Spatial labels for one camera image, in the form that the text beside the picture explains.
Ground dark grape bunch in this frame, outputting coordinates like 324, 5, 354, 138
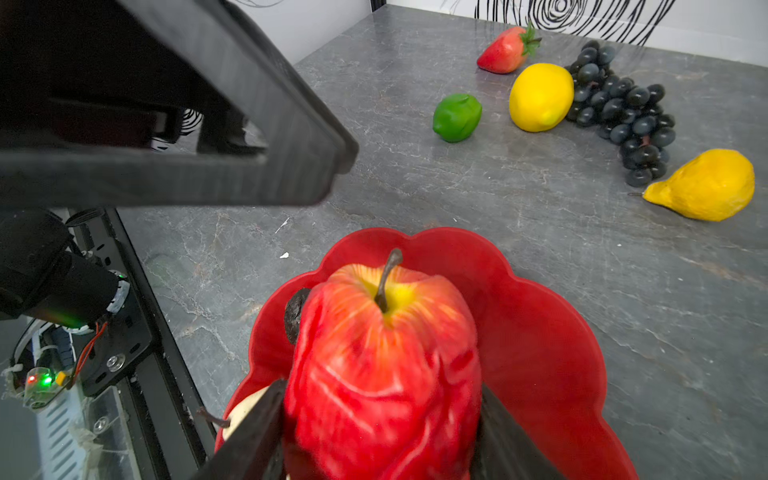
566, 40, 676, 188

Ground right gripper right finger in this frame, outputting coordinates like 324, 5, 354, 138
470, 384, 566, 480

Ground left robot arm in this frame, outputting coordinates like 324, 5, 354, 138
1, 1, 359, 328

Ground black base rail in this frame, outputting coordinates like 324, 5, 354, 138
67, 208, 215, 479

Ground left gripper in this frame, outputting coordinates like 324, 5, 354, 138
1, 1, 359, 208

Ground yellow lemon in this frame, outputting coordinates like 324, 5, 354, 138
509, 63, 574, 133

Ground red apple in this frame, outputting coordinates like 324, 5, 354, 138
284, 249, 482, 479

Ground white slotted cable duct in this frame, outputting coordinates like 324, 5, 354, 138
37, 386, 141, 479

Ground green lime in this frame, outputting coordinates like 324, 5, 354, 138
432, 94, 483, 143

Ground red flower-shaped fruit bowl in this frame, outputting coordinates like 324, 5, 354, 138
230, 227, 636, 479

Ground dark avocado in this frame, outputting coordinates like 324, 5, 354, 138
284, 288, 311, 346

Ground small yellow pear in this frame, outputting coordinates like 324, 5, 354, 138
642, 149, 755, 222

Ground red strawberry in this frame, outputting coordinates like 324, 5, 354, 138
476, 23, 541, 74

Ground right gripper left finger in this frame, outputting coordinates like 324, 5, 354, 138
192, 380, 288, 479

